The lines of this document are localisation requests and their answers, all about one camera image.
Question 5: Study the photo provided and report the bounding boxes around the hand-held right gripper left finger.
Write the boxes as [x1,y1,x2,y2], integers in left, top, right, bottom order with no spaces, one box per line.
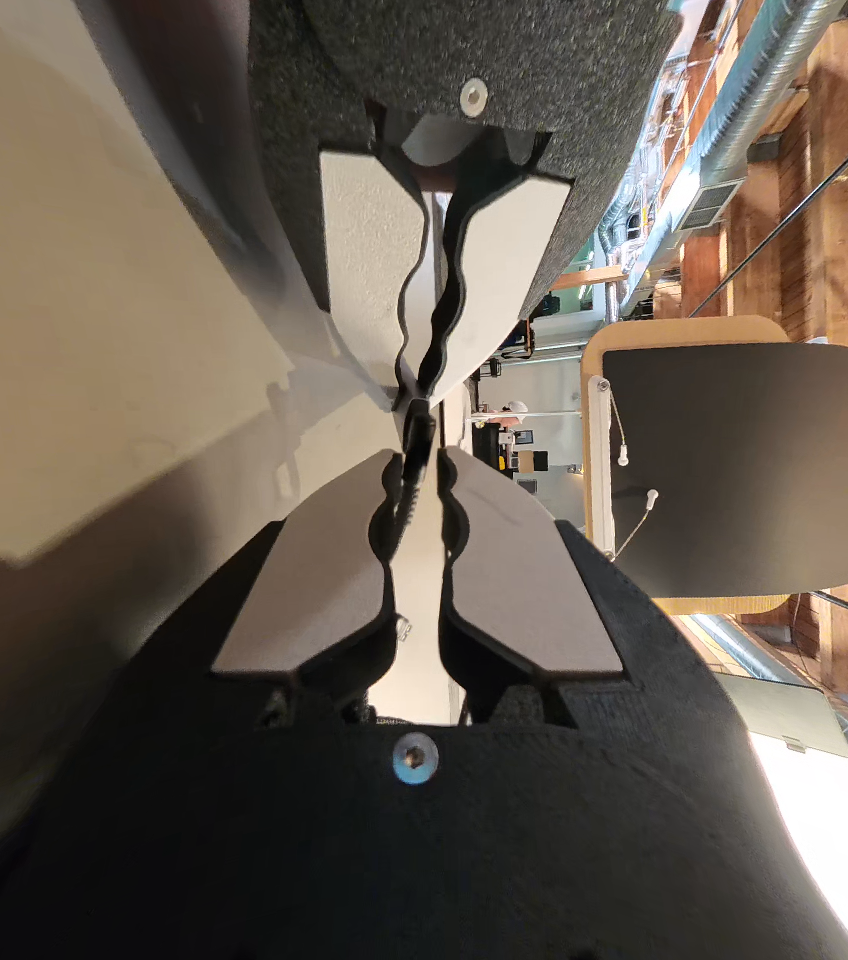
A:
[211,448,406,687]

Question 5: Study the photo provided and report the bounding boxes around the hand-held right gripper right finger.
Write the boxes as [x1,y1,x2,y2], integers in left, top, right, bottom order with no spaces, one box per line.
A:
[435,446,626,685]

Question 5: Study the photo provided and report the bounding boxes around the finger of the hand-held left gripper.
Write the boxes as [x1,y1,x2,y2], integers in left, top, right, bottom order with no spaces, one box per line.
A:
[416,166,575,412]
[317,144,432,412]

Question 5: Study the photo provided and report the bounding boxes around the black braided usb-c cable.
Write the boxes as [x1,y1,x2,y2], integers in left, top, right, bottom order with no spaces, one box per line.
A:
[392,396,438,560]

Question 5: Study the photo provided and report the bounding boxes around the white vent grille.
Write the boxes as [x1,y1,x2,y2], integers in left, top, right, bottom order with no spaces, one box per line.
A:
[673,177,749,235]

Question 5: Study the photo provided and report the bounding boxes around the studio light panel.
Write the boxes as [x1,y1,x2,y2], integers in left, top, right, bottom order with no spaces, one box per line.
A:
[716,669,848,960]

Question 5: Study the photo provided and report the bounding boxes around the silver ventilation duct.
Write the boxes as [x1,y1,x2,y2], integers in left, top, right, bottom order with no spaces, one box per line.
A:
[604,0,848,316]

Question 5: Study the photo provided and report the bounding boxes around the black board with wooden frame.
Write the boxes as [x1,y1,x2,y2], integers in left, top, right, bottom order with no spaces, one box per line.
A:
[580,315,848,618]

